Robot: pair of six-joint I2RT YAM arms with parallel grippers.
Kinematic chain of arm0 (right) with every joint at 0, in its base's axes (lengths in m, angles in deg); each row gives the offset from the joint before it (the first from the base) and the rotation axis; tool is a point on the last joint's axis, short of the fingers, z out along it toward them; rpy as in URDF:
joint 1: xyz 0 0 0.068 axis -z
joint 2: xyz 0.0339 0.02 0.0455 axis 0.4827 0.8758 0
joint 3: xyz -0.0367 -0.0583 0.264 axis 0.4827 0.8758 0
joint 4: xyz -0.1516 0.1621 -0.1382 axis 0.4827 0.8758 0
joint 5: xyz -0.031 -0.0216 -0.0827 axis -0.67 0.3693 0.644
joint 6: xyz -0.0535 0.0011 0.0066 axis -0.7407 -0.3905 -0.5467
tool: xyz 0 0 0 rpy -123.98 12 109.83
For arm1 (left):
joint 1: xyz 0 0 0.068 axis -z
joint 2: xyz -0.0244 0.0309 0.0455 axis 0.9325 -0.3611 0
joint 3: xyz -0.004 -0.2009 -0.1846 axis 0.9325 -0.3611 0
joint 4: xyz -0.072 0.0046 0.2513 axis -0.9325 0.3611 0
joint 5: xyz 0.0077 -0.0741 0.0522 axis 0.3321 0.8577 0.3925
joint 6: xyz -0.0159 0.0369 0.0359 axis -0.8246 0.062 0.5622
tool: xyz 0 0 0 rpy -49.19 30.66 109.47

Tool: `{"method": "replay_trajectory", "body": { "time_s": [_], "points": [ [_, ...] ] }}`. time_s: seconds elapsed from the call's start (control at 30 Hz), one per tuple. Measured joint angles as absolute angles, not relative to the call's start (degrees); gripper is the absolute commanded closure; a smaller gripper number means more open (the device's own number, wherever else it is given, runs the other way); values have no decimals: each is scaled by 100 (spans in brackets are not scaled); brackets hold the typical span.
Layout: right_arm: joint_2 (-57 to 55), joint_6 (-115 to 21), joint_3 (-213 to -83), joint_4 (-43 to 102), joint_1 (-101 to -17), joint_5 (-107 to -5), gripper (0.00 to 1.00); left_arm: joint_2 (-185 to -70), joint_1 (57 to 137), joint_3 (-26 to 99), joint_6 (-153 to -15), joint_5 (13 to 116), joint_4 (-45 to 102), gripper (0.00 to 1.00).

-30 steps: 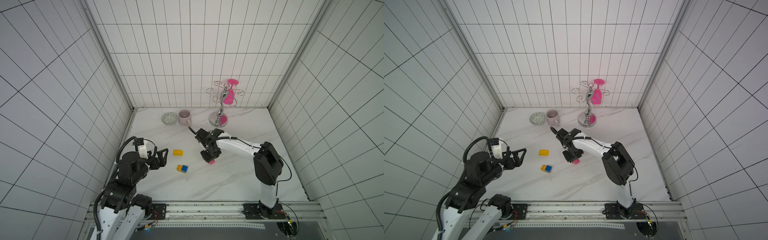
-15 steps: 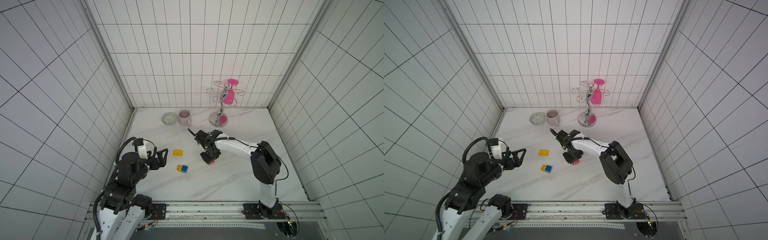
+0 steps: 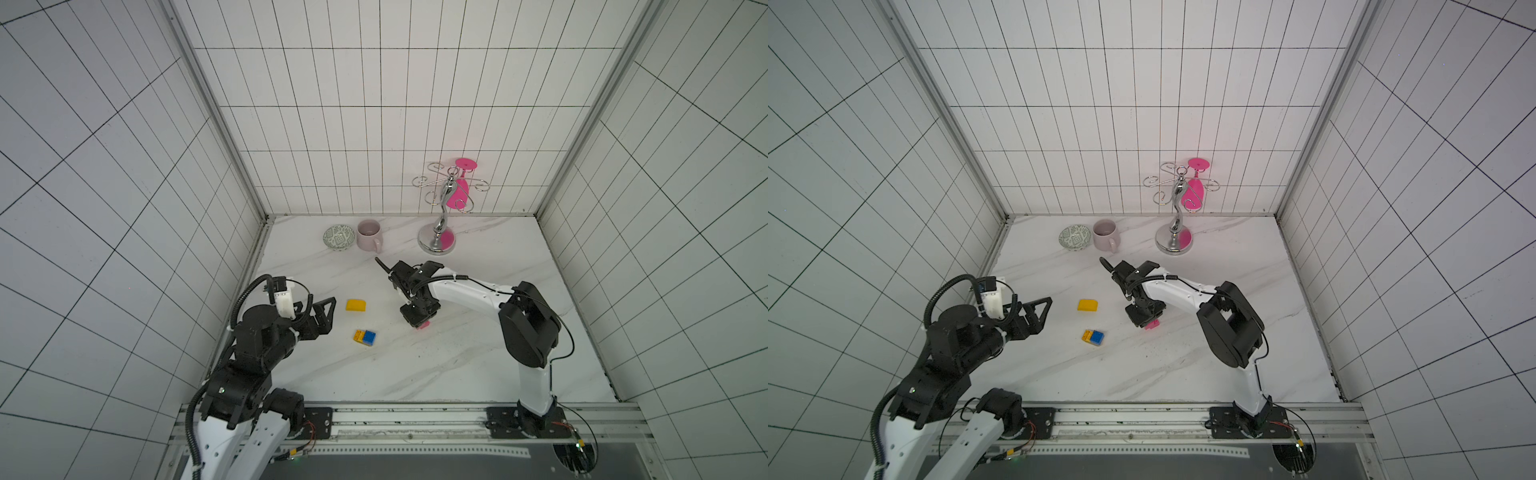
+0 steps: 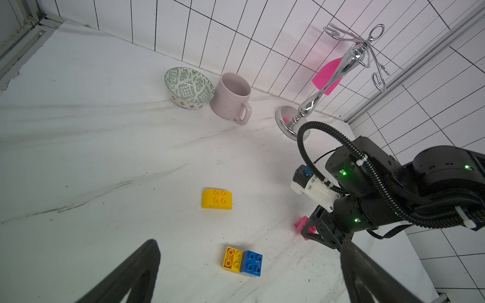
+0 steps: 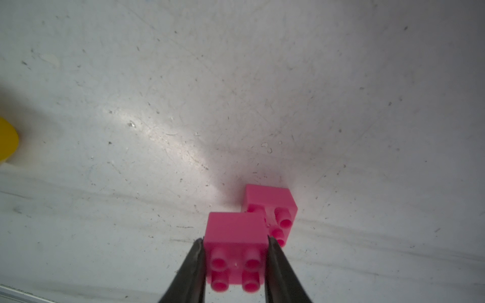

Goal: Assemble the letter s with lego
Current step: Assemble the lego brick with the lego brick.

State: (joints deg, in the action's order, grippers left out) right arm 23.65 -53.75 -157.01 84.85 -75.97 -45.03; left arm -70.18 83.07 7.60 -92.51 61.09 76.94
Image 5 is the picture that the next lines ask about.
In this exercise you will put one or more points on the pink lego brick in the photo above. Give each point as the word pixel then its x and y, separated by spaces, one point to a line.
pixel 276 205
pixel 236 246

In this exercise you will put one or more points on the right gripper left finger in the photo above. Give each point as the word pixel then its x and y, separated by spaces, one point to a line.
pixel 188 286

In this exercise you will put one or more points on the yellow curved lego piece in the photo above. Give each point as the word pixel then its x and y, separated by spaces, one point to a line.
pixel 9 140

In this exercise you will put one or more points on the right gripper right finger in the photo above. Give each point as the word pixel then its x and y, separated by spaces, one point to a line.
pixel 281 282

